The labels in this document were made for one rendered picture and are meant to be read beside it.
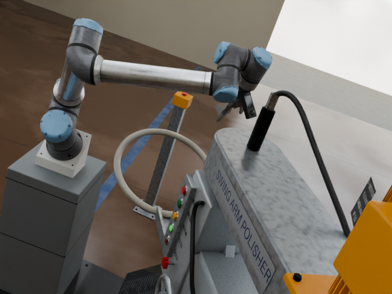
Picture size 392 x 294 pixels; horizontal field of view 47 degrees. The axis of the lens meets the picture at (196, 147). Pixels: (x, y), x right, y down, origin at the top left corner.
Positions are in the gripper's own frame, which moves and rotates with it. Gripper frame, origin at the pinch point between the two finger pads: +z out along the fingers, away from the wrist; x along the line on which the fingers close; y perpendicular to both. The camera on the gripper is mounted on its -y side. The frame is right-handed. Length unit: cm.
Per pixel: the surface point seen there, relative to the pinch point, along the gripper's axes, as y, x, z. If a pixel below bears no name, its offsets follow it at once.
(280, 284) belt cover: -71, 76, -59
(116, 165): 10, 45, 28
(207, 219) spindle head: -45, 60, -29
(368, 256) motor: -75, 85, -89
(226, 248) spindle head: -53, 55, -21
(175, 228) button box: -38, 59, -10
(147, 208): -14, 43, 28
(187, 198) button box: -34, 57, -22
